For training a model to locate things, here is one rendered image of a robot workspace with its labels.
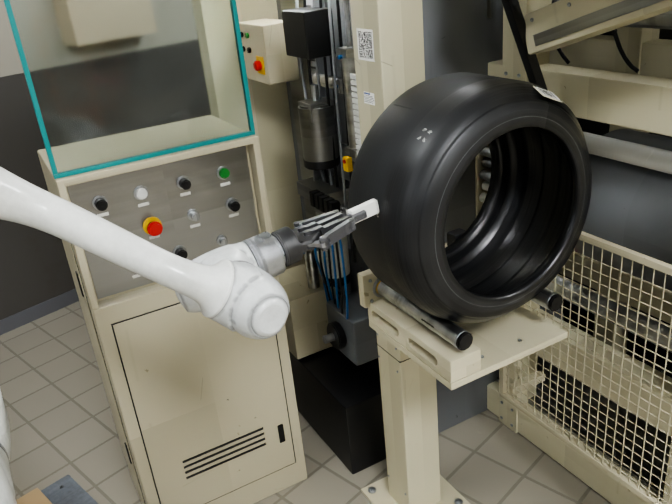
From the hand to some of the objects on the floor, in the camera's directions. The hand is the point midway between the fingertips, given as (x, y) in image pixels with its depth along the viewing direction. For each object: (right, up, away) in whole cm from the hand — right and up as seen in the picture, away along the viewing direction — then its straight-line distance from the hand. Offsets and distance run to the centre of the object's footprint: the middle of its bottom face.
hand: (362, 211), depth 138 cm
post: (+21, -93, +89) cm, 130 cm away
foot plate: (+21, -93, +89) cm, 130 cm away
